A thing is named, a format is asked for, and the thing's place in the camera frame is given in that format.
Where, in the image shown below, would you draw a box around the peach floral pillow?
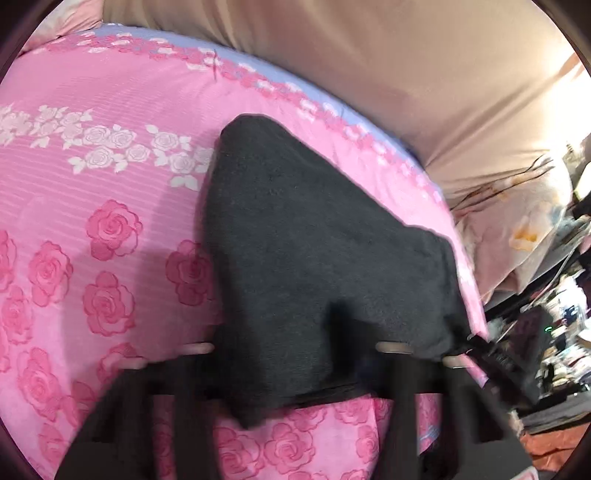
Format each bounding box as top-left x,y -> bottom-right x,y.
450,152 -> 579,298

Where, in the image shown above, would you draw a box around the red cloth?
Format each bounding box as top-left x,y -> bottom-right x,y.
521,425 -> 588,470

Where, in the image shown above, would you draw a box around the dark grey pants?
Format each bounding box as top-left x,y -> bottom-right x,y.
202,114 -> 477,429

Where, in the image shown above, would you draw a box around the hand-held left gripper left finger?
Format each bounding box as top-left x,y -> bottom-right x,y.
54,342 -> 219,480

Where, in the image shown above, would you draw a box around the pink floral bedsheet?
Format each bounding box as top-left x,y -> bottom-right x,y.
0,23 -> 491,480

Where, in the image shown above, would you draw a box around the white cat face pillow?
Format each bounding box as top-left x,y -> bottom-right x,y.
21,0 -> 105,52

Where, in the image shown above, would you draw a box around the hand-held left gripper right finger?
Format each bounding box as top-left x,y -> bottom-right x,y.
373,339 -> 540,480

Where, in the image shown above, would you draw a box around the beige draped cloth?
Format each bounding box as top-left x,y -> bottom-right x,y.
102,0 -> 583,206

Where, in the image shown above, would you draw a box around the dark cluttered shelf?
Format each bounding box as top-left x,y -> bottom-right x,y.
466,138 -> 591,418

